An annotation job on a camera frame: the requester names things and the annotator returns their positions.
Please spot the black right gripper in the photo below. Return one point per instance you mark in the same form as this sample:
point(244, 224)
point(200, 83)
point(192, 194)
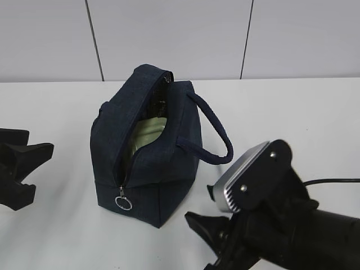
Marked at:
point(266, 232)

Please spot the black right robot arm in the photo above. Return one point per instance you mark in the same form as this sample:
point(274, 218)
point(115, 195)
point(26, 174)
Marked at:
point(314, 239)

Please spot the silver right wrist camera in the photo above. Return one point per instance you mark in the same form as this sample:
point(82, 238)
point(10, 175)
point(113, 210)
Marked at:
point(252, 177)

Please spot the green lid lunch box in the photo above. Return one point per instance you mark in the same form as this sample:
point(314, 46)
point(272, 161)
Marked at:
point(145, 132)

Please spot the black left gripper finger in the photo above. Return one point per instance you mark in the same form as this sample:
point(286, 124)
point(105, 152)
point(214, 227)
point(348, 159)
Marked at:
point(16, 195)
point(20, 158)

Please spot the navy blue lunch bag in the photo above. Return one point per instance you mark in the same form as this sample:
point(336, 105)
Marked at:
point(159, 175)

